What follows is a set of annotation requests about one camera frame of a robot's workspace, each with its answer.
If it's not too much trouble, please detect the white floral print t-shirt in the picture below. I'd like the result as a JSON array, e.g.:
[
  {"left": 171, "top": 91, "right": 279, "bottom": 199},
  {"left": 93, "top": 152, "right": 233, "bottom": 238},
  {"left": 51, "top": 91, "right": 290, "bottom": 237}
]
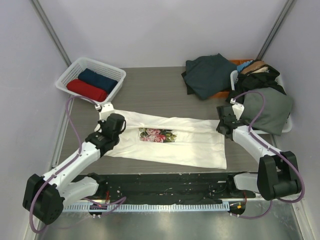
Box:
[{"left": 107, "top": 109, "right": 227, "bottom": 170}]

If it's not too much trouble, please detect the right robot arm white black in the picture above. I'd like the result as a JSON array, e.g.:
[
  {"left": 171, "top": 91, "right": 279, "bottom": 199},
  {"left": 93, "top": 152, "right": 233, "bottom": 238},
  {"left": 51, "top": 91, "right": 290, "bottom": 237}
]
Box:
[{"left": 216, "top": 105, "right": 305, "bottom": 203}]

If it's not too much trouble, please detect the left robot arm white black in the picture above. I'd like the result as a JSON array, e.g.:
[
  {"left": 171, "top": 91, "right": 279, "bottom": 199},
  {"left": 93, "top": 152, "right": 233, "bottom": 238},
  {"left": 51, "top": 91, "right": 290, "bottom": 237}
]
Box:
[{"left": 22, "top": 113, "right": 126, "bottom": 225}]

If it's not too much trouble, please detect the orange plastic tray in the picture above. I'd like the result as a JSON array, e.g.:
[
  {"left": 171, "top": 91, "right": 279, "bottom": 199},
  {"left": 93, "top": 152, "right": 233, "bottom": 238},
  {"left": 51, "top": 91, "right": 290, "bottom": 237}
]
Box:
[{"left": 209, "top": 59, "right": 252, "bottom": 99}]

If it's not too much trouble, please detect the white plastic laundry bin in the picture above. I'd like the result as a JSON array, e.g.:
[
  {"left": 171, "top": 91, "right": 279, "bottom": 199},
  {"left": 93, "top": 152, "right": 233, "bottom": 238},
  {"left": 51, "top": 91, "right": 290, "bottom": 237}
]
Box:
[{"left": 230, "top": 70, "right": 293, "bottom": 135}]

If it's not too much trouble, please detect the dark teal folded t-shirt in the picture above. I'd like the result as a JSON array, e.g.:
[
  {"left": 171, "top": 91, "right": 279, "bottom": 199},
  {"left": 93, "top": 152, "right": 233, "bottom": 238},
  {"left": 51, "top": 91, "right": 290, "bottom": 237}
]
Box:
[{"left": 181, "top": 53, "right": 237, "bottom": 100}]

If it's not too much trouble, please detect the grey green t-shirt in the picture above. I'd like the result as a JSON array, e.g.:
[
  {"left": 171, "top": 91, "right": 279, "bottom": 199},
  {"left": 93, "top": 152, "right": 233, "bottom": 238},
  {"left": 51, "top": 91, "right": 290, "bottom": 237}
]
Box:
[{"left": 241, "top": 87, "right": 293, "bottom": 136}]

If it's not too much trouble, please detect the blue cloth in bin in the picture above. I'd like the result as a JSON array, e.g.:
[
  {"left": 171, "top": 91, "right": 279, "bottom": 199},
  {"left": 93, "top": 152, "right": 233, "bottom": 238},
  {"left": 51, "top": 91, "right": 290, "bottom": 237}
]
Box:
[{"left": 236, "top": 60, "right": 255, "bottom": 73}]

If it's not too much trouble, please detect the black crumpled garment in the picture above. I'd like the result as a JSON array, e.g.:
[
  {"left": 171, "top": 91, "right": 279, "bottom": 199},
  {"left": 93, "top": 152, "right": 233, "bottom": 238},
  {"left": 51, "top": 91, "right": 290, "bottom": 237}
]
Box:
[{"left": 225, "top": 65, "right": 286, "bottom": 103}]

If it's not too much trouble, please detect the rolled red t-shirt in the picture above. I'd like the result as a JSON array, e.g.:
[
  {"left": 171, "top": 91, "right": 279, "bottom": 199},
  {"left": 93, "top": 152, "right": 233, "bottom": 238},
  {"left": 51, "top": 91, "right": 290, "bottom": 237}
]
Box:
[{"left": 66, "top": 79, "right": 108, "bottom": 102}]

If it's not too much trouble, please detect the rolled navy blue t-shirt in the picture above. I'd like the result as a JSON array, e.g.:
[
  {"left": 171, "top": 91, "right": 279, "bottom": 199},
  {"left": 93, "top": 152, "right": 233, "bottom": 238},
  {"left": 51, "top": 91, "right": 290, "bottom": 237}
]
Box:
[{"left": 78, "top": 68, "right": 118, "bottom": 94}]

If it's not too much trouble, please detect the white plastic lattice basket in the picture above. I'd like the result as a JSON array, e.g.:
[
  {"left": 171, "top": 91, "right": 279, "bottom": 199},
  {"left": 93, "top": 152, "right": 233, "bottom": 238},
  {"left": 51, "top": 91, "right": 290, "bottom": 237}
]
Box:
[{"left": 55, "top": 57, "right": 127, "bottom": 105}]

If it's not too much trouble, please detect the tan beige garment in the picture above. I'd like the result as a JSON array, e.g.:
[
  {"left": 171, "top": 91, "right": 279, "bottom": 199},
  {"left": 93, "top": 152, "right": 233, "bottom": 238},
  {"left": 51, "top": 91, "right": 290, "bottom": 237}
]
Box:
[{"left": 240, "top": 60, "right": 270, "bottom": 76}]

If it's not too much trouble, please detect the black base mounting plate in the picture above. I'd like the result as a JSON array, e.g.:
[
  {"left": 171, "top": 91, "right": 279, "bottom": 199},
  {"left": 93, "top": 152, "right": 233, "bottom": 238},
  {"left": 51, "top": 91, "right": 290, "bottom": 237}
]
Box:
[{"left": 59, "top": 172, "right": 256, "bottom": 205}]

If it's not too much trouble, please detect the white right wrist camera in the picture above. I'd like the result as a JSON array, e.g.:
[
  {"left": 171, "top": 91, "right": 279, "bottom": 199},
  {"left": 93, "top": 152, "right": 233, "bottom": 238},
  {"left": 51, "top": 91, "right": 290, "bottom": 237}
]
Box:
[{"left": 230, "top": 98, "right": 245, "bottom": 120}]

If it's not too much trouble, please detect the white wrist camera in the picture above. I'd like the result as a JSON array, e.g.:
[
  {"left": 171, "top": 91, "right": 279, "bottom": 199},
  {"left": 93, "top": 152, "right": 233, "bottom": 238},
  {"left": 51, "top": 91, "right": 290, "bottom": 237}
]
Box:
[
  {"left": 94, "top": 102, "right": 115, "bottom": 120},
  {"left": 230, "top": 98, "right": 245, "bottom": 120}
]

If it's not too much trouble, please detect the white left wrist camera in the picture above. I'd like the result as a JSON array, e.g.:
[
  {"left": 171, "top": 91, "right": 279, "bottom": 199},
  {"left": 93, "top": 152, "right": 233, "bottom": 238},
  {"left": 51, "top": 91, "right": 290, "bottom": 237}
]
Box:
[{"left": 94, "top": 102, "right": 115, "bottom": 120}]

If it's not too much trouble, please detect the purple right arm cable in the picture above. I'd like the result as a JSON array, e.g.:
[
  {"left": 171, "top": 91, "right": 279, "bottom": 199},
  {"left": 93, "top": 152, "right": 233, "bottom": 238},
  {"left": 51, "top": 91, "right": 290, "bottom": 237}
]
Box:
[{"left": 229, "top": 90, "right": 306, "bottom": 221}]

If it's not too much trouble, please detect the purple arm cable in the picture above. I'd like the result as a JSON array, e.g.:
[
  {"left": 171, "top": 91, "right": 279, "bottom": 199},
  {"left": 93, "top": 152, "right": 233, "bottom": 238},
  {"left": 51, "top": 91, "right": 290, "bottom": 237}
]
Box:
[
  {"left": 229, "top": 90, "right": 306, "bottom": 221},
  {"left": 29, "top": 96, "right": 127, "bottom": 235}
]

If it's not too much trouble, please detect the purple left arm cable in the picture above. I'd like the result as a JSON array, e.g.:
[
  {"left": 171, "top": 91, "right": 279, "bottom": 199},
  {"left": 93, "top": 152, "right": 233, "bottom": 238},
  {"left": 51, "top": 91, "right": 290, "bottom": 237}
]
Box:
[{"left": 29, "top": 96, "right": 127, "bottom": 235}]

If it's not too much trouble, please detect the slotted white cable duct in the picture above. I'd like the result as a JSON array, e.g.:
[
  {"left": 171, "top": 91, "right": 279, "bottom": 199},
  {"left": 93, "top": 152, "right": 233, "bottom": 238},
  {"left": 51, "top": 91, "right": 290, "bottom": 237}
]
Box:
[{"left": 63, "top": 202, "right": 230, "bottom": 213}]

